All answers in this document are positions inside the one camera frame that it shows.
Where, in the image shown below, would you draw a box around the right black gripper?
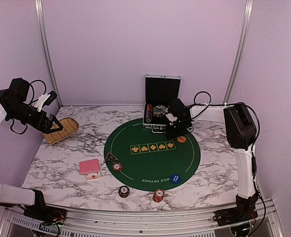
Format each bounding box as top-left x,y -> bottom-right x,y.
165,118 -> 190,140

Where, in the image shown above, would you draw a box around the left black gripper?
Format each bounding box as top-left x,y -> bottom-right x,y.
7,102 -> 62,134

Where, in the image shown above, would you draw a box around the orange big blind button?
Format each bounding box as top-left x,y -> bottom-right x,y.
177,136 -> 187,143

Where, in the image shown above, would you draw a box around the blue small blind button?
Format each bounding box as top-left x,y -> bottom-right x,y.
170,174 -> 182,184

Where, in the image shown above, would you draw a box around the red yellow 5 chip stack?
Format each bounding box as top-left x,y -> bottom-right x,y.
153,189 -> 165,202

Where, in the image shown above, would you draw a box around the red 5 chips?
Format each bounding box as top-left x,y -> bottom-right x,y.
112,163 -> 123,171

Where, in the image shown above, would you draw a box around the triangular black red dealer button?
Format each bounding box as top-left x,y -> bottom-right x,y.
104,152 -> 118,163

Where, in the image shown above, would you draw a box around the black red 100 chip stack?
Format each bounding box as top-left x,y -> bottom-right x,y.
118,186 -> 130,198

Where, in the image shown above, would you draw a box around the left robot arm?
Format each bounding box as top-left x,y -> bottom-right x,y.
0,76 -> 59,219

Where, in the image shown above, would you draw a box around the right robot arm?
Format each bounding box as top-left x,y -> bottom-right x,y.
165,99 -> 259,226

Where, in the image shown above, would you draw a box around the woven bamboo basket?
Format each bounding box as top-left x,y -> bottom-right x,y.
43,117 -> 79,145

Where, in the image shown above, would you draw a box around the card deck in case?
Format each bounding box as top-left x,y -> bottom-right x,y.
153,105 -> 168,118

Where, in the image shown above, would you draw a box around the left chip row in case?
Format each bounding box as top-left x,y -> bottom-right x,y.
145,104 -> 153,123

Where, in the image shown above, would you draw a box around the round green poker mat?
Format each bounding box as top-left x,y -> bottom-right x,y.
104,118 -> 201,192

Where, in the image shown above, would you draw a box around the aluminium poker chip case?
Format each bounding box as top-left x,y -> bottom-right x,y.
143,74 -> 182,133

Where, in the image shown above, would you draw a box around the red playing card deck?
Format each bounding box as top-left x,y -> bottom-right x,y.
79,158 -> 100,175

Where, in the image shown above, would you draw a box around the playing card box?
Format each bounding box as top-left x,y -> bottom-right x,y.
86,171 -> 102,180

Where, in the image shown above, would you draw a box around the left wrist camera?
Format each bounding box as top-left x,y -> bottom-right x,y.
32,90 -> 57,112

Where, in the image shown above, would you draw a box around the left aluminium frame post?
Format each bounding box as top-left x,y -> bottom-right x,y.
35,0 -> 63,107

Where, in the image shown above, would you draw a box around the aluminium frame post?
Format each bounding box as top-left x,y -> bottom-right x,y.
35,0 -> 63,107
222,0 -> 254,104

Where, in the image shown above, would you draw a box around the front aluminium rail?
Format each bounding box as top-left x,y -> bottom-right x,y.
0,198 -> 284,237

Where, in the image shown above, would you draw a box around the right aluminium frame post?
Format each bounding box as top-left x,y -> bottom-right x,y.
222,0 -> 254,104

